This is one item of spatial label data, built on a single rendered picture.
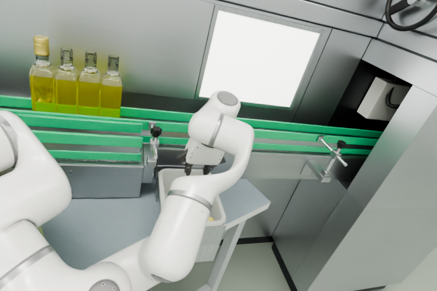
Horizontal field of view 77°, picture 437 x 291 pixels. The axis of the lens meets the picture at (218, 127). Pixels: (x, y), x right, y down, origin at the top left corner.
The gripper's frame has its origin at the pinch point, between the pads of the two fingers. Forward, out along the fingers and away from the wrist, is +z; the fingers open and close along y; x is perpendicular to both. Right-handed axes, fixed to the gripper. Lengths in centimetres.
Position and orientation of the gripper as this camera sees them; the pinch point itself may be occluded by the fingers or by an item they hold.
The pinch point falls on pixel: (197, 169)
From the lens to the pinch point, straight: 83.9
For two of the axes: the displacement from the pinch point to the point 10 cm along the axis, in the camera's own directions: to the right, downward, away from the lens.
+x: 1.5, 7.3, -6.7
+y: -9.4, -0.9, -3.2
